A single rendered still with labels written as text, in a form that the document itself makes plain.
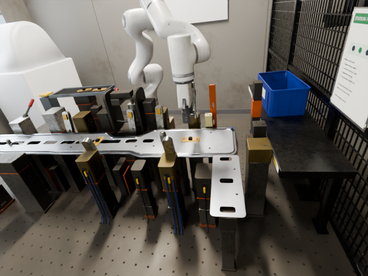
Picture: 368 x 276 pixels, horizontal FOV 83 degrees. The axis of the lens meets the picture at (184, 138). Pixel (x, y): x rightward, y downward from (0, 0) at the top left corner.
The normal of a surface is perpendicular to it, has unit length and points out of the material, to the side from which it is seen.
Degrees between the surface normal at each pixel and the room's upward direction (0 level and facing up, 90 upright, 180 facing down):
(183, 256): 0
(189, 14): 90
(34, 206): 90
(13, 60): 79
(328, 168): 0
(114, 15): 90
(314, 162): 0
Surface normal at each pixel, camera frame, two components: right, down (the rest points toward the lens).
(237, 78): -0.22, 0.52
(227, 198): -0.11, -0.85
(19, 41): 0.96, 0.04
